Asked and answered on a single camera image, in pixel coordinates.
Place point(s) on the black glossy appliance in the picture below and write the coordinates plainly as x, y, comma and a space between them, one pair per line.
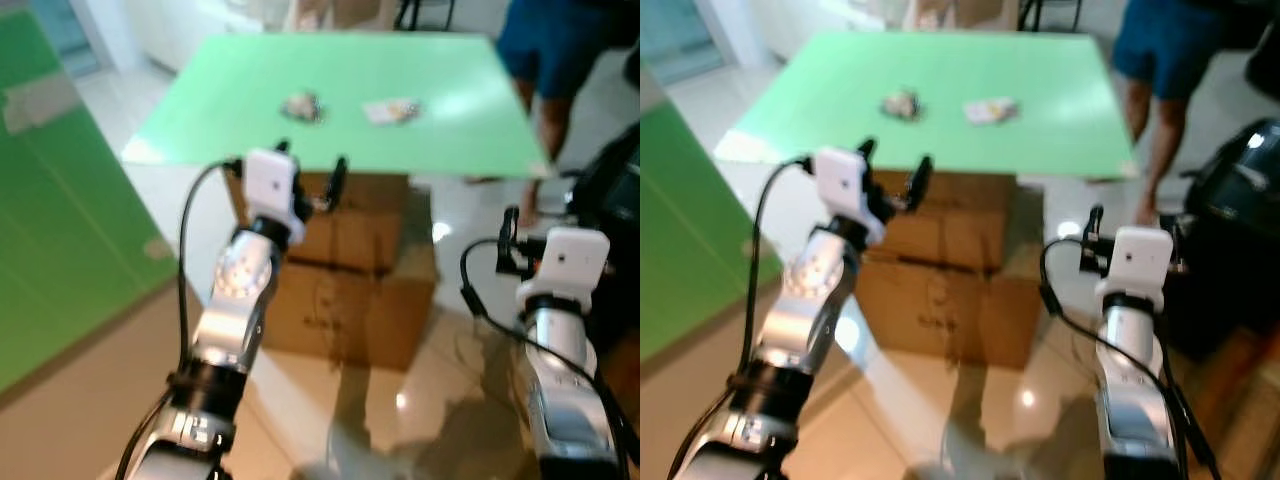
615, 200
1235, 230

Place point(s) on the small brown cardboard box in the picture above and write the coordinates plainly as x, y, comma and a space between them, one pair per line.
960, 225
365, 225

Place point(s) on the green board panel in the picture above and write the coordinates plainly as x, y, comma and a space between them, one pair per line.
70, 230
690, 250

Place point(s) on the glass door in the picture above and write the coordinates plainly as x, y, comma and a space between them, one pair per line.
675, 40
65, 35

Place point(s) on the large brown cardboard box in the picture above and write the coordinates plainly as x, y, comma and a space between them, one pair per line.
950, 310
350, 310

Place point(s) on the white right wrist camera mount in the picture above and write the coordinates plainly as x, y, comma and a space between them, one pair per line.
1137, 262
570, 262

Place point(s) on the grey tape patch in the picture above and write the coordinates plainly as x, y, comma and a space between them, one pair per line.
40, 105

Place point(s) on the person in blue shorts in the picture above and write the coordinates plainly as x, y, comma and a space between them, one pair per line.
545, 50
1165, 50

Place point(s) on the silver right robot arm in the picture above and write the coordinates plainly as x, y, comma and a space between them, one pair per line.
1135, 400
565, 390

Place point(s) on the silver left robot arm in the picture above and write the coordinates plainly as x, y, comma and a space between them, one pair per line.
232, 305
805, 310

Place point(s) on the green table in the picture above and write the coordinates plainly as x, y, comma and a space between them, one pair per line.
940, 140
340, 140

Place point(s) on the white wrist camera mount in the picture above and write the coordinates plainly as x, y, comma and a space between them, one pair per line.
840, 185
570, 262
270, 185
1137, 262

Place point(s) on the black chair legs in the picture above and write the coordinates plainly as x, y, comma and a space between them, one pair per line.
1030, 12
405, 12

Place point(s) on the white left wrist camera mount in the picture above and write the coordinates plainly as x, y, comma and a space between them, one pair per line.
270, 185
840, 185

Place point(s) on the white yellow key tag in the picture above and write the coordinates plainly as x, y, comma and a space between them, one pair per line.
390, 111
990, 110

